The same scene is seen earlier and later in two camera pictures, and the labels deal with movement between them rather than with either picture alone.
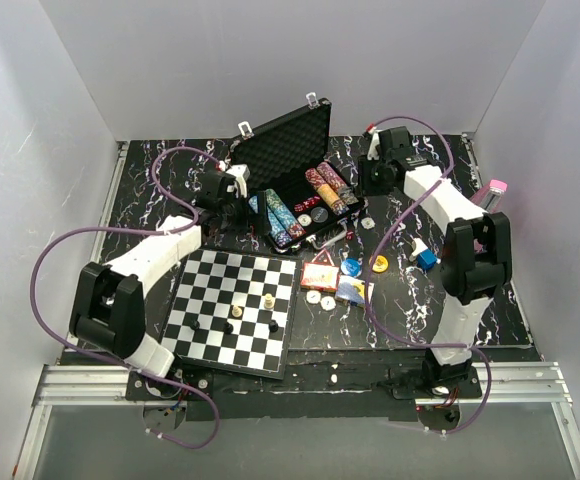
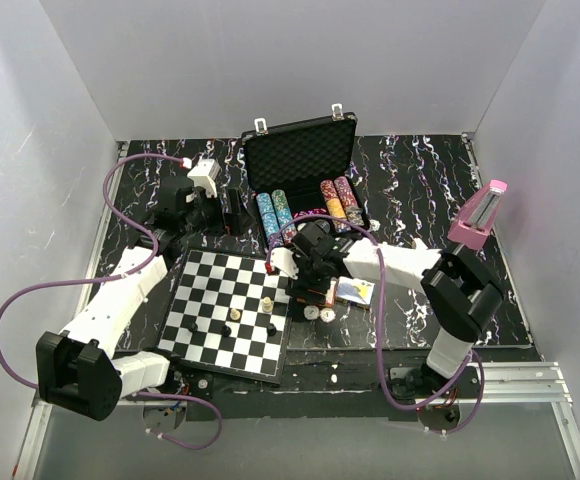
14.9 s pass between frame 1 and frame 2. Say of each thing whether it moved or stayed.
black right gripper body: moved
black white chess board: stayed
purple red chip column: moved
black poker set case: moved
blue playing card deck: stayed
